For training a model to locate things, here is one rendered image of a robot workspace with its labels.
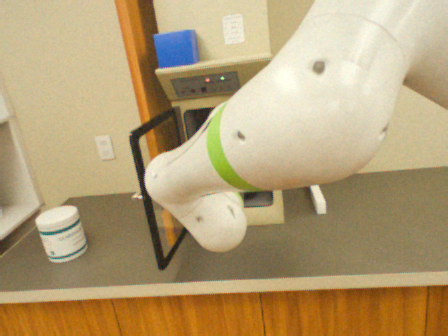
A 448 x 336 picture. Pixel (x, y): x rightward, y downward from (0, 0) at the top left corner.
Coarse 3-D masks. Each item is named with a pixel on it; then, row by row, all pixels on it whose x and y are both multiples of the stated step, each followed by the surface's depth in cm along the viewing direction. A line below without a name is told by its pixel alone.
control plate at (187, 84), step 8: (224, 72) 102; (232, 72) 102; (176, 80) 105; (184, 80) 105; (192, 80) 105; (200, 80) 105; (216, 80) 105; (224, 80) 105; (232, 80) 105; (176, 88) 108; (184, 88) 108; (192, 88) 108; (208, 88) 108; (216, 88) 108; (224, 88) 109; (232, 88) 109
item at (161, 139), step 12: (168, 108) 112; (168, 120) 110; (132, 132) 89; (156, 132) 101; (168, 132) 109; (132, 144) 88; (144, 144) 94; (156, 144) 101; (168, 144) 109; (144, 156) 94; (144, 204) 94; (156, 204) 99; (156, 216) 99; (168, 216) 107; (168, 228) 107; (180, 228) 116; (168, 240) 106; (156, 252) 99; (168, 252) 106
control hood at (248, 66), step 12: (216, 60) 106; (228, 60) 99; (240, 60) 99; (252, 60) 98; (264, 60) 98; (156, 72) 102; (168, 72) 102; (180, 72) 102; (192, 72) 102; (204, 72) 102; (216, 72) 102; (240, 72) 102; (252, 72) 102; (168, 84) 106; (240, 84) 107; (168, 96) 112; (192, 96) 112
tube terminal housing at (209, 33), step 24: (168, 0) 106; (192, 0) 105; (216, 0) 104; (240, 0) 104; (264, 0) 103; (168, 24) 108; (192, 24) 107; (216, 24) 107; (264, 24) 105; (216, 48) 109; (240, 48) 108; (264, 48) 108; (216, 96) 114; (264, 216) 128
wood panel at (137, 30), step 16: (128, 0) 101; (144, 0) 115; (128, 16) 100; (144, 16) 114; (128, 32) 101; (144, 32) 112; (128, 48) 103; (144, 48) 111; (128, 64) 104; (144, 64) 109; (144, 80) 108; (144, 96) 107; (160, 96) 123; (144, 112) 109; (160, 112) 121
